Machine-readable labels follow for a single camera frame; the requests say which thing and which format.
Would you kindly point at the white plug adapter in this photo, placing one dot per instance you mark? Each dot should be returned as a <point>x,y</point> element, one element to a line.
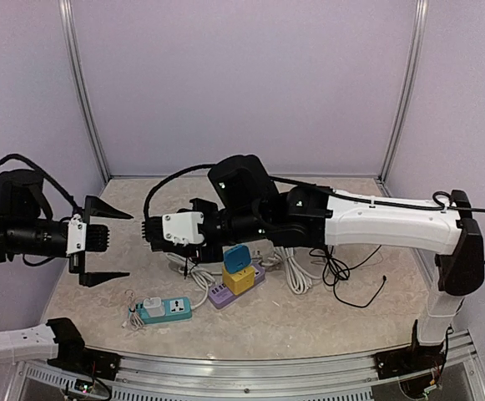
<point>154,307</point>

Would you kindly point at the aluminium front rail frame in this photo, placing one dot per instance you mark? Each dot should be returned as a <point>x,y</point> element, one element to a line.
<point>354,376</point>

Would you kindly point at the blue plug adapter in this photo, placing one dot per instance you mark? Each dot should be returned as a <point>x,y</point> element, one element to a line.
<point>237,258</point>

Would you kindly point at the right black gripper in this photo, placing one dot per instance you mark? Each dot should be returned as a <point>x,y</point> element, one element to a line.
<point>211,256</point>

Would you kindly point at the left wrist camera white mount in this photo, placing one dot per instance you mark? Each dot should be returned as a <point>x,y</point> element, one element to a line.
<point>97,238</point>

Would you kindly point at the yellow cube socket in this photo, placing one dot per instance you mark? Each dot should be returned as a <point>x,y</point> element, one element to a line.
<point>239,282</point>

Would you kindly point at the purple power strip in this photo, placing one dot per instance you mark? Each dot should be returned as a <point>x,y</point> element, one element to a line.
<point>220,296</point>

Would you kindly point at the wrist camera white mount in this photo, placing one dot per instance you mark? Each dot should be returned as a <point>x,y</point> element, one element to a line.
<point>97,238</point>
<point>172,231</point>

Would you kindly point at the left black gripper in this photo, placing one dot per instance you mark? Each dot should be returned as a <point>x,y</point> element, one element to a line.
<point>78,264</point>

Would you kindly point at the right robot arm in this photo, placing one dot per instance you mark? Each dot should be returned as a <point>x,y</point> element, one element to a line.
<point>308,215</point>

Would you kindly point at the left aluminium corner post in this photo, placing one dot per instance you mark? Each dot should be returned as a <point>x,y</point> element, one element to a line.
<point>65,8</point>

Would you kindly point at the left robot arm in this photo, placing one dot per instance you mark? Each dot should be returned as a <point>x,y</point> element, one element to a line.
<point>38,217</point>

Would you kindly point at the aluminium corner post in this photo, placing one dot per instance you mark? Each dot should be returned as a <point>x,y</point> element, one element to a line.
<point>65,8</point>
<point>408,82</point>

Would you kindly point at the right aluminium corner post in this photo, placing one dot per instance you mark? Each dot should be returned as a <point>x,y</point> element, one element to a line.
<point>408,82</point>

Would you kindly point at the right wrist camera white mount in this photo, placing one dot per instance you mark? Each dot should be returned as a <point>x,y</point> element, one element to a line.
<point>172,231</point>

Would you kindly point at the teal power strip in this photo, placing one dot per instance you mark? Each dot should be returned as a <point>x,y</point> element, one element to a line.
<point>176,309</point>

